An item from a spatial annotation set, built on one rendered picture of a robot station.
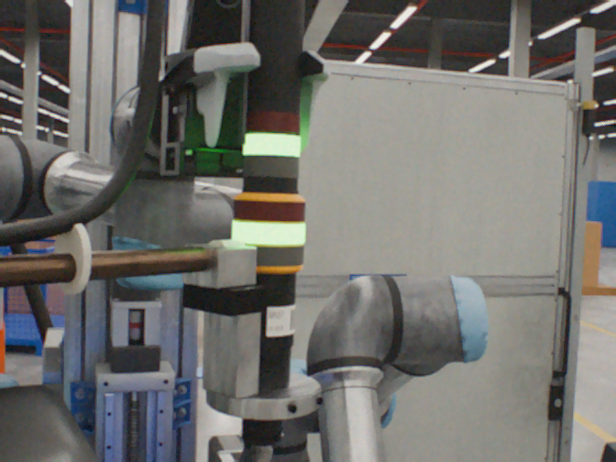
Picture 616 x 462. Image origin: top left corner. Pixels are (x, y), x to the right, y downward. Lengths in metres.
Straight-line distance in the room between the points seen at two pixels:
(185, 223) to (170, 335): 0.75
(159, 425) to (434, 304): 0.62
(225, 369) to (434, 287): 0.57
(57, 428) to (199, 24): 0.30
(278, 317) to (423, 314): 0.52
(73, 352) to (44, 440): 0.90
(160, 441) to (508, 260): 1.57
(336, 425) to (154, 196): 0.37
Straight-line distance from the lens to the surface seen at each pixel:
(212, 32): 0.56
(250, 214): 0.42
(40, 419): 0.53
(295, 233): 0.43
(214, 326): 0.42
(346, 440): 0.88
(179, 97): 0.52
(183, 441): 1.48
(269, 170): 0.42
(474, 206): 2.53
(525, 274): 2.65
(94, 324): 1.40
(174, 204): 0.68
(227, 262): 0.40
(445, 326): 0.95
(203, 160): 0.50
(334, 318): 0.91
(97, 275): 0.36
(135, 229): 0.68
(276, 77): 0.43
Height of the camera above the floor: 1.58
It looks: 3 degrees down
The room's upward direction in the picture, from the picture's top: 2 degrees clockwise
